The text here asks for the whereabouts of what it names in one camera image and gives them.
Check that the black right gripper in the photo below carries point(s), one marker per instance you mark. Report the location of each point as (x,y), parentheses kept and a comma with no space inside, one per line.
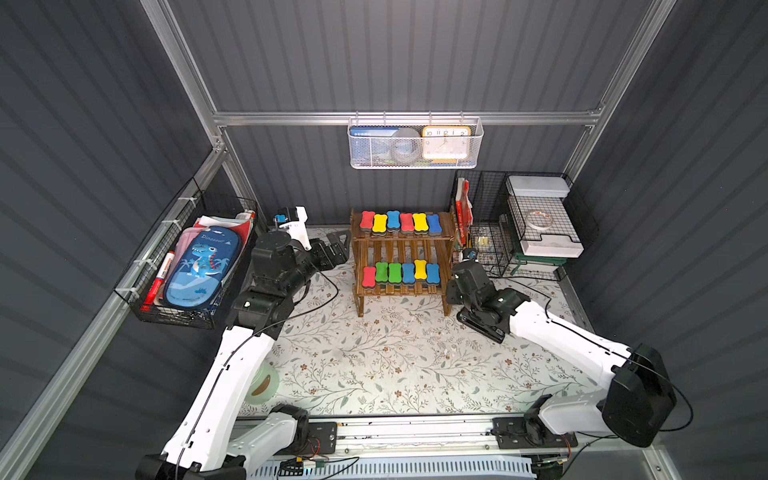
(459,282)

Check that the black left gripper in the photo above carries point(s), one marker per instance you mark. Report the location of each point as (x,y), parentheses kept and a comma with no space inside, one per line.
(332,250)

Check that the red eraser top shelf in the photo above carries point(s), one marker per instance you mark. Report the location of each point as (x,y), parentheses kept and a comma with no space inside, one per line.
(367,221)

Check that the red eraser shelf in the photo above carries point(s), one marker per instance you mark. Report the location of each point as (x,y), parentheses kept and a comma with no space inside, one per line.
(369,277)
(367,221)

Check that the yellow eraser top shelf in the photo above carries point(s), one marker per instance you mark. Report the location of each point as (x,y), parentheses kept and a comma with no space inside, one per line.
(379,226)

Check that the yellow eraser shelf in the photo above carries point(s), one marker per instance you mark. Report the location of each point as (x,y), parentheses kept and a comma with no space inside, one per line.
(420,270)
(379,226)

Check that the wooden two-tier shelf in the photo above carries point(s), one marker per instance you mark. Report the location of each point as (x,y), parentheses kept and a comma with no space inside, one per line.
(395,247)

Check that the blue eraser top shelf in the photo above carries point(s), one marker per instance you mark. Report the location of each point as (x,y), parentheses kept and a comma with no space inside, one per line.
(393,222)

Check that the blue eraser shelf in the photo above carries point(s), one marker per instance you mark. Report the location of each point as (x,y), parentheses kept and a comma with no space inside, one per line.
(393,222)
(408,273)

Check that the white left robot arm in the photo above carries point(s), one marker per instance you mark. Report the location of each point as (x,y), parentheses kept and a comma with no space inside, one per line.
(202,447)

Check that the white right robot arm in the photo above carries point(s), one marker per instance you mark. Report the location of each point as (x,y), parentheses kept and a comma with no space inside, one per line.
(634,395)

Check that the red eraser lower shelf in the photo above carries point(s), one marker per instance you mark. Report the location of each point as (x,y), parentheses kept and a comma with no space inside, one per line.
(369,277)

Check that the green eraser lower shelf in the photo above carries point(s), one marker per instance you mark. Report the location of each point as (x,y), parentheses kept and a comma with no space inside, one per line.
(382,272)

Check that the yellow eraser lower shelf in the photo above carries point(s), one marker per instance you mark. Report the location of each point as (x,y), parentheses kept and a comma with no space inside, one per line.
(420,270)

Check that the blue eraser lower shelf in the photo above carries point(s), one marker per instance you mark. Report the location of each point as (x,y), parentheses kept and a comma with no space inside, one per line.
(408,273)

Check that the black stapler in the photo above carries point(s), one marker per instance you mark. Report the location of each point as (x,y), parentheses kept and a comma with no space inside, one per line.
(485,322)

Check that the red folder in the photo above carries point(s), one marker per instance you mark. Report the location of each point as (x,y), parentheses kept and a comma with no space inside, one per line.
(463,210)

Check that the clear tape roll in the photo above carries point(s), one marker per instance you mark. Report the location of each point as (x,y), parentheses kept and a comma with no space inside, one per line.
(539,220)

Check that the white plastic box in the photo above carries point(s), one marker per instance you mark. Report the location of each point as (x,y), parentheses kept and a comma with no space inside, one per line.
(551,245)

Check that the white box on organizer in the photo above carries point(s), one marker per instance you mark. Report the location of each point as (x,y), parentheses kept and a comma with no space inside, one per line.
(538,186)

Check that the blue box in basket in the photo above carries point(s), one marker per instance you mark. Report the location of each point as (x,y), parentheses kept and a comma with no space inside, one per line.
(370,146)

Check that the grey tape roll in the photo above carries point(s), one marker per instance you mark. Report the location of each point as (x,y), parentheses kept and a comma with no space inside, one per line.
(406,146)

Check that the yellow alarm clock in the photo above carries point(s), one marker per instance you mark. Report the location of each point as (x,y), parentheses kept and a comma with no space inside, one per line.
(445,144)

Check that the blue dinosaur pencil case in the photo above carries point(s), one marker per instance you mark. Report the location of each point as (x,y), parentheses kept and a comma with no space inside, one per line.
(201,271)

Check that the green pen cup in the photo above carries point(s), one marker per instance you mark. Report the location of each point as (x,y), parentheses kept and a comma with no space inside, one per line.
(264,385)

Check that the pink case in basket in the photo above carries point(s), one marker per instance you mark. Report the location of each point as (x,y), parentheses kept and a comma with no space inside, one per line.
(183,242)

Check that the red marker pen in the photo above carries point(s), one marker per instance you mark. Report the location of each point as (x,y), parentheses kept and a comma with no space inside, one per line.
(158,282)

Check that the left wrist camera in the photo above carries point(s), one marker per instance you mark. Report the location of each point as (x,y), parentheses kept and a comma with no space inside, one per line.
(292,220)

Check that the black wire desk organizer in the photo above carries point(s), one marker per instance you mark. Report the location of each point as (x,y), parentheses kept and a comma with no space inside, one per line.
(499,225)

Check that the white wire wall basket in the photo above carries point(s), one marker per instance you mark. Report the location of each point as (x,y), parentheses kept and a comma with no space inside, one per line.
(418,122)

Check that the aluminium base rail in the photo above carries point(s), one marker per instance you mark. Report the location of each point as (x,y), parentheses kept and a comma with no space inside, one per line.
(451,434)

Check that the black wire side basket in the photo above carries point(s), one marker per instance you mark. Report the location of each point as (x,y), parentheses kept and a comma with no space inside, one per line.
(199,209)

